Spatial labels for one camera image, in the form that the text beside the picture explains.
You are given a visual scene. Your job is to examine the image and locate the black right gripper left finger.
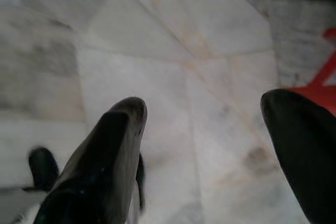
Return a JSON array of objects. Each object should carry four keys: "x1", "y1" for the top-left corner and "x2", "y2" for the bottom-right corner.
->
[{"x1": 36, "y1": 97, "x2": 148, "y2": 224}]

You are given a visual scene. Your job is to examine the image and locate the red plastic stool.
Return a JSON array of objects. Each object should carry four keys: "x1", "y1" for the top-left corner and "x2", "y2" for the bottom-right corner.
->
[{"x1": 285, "y1": 27, "x2": 336, "y2": 116}]

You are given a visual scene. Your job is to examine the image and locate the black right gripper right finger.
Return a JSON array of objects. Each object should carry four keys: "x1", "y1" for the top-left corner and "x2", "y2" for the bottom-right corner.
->
[{"x1": 260, "y1": 89, "x2": 336, "y2": 224}]

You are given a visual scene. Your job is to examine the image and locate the black right robot foot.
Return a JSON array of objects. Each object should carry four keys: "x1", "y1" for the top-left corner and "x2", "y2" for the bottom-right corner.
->
[{"x1": 28, "y1": 147, "x2": 60, "y2": 192}]

